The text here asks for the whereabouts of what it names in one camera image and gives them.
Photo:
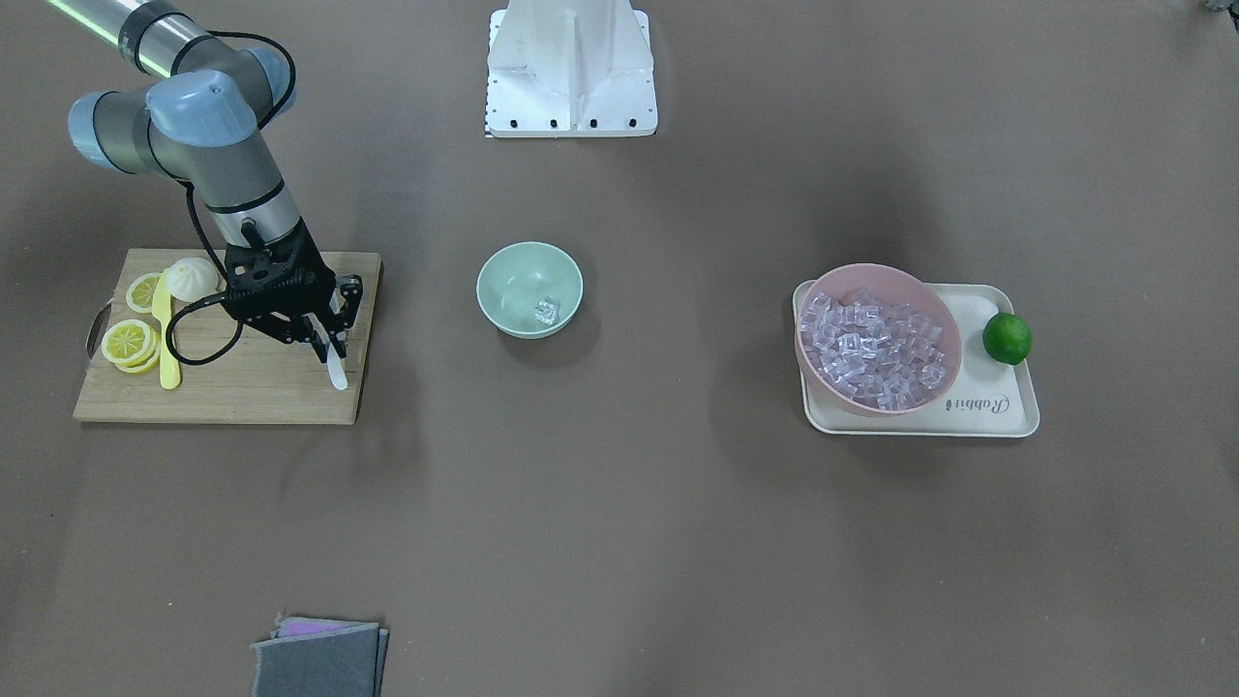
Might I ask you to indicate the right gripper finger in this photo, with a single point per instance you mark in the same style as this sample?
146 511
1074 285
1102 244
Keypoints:
320 339
344 304

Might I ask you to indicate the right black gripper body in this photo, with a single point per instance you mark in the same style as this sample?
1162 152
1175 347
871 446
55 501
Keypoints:
312 263

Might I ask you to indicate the white ceramic spoon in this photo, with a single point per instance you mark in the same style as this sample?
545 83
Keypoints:
335 370

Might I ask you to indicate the clear ice cube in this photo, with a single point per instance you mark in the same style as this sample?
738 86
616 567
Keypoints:
547 312

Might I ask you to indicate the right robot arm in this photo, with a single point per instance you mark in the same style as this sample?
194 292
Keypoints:
200 123

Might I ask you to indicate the green bowl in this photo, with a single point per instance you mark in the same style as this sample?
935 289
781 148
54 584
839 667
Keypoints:
514 279

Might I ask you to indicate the pink bowl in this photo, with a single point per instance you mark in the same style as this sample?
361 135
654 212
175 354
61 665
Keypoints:
897 287

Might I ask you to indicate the pile of ice cubes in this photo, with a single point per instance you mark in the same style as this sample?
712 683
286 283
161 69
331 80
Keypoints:
874 353

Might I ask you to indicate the bamboo cutting board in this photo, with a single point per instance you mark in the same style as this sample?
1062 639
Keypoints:
259 382

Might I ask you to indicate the white steamed bun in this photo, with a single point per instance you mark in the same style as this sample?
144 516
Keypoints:
189 279

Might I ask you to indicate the yellow plastic knife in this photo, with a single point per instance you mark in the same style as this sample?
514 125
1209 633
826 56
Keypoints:
162 309

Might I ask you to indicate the lemon slice near bun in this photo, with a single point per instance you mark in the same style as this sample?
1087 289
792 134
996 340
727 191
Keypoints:
141 293

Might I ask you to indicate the stacked lemon slices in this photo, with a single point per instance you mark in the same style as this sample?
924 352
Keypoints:
131 346

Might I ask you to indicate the grey folded cloth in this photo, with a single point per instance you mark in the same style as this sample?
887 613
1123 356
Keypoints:
321 657

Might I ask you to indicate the cream tray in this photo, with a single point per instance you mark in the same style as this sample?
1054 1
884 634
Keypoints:
988 399

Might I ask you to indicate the green lime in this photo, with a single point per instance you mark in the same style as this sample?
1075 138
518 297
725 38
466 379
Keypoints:
1007 338

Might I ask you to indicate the metal cutting board handle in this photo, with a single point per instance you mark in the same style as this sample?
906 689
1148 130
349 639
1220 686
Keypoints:
98 329

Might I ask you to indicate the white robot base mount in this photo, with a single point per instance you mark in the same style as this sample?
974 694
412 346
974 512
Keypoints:
560 69

